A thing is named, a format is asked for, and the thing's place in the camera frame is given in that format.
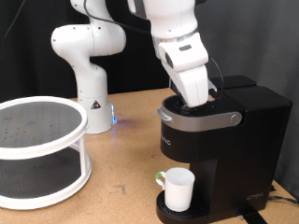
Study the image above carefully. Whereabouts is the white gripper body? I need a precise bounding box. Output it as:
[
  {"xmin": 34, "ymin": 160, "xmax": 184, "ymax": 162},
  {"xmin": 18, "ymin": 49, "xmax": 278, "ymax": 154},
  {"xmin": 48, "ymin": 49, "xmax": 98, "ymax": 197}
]
[{"xmin": 161, "ymin": 59, "xmax": 210, "ymax": 108}]

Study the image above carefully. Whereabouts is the white mug with green-marked handle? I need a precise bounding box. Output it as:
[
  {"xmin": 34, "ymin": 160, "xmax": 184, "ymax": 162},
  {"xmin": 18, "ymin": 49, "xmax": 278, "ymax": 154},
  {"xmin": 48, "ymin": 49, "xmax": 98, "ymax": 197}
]
[{"xmin": 154, "ymin": 167, "xmax": 196, "ymax": 213}]

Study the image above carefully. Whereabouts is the black Keurig coffee machine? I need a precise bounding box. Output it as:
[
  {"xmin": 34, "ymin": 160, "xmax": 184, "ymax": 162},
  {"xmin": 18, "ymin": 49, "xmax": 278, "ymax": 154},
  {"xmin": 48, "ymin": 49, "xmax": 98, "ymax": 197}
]
[{"xmin": 155, "ymin": 75, "xmax": 293, "ymax": 224}]

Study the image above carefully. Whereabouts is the black Keurig drip tray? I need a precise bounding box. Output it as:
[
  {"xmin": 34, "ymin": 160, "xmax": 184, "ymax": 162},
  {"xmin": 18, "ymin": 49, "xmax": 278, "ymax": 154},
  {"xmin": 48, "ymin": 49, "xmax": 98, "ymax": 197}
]
[{"xmin": 155, "ymin": 186, "xmax": 213, "ymax": 224}]

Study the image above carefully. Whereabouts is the black tape strip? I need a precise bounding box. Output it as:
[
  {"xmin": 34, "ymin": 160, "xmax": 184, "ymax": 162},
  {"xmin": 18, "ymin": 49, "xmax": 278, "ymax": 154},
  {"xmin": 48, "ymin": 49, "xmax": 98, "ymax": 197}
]
[{"xmin": 239, "ymin": 211, "xmax": 269, "ymax": 224}]

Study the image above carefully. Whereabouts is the white two-tier turntable shelf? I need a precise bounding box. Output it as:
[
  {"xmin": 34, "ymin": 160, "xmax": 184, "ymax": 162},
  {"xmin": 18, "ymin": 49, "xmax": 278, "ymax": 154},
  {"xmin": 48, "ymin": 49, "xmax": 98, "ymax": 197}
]
[{"xmin": 0, "ymin": 95, "xmax": 93, "ymax": 211}]

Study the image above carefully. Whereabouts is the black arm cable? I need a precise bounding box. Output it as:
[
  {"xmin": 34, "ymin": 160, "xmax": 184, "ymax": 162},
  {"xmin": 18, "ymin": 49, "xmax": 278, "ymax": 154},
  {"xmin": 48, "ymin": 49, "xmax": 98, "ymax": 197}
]
[{"xmin": 83, "ymin": 0, "xmax": 225, "ymax": 101}]

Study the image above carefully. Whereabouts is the braided power cable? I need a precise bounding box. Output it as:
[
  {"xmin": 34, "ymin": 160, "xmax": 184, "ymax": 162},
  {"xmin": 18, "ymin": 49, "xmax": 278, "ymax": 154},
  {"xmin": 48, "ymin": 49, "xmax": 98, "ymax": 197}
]
[{"xmin": 267, "ymin": 195, "xmax": 299, "ymax": 205}]

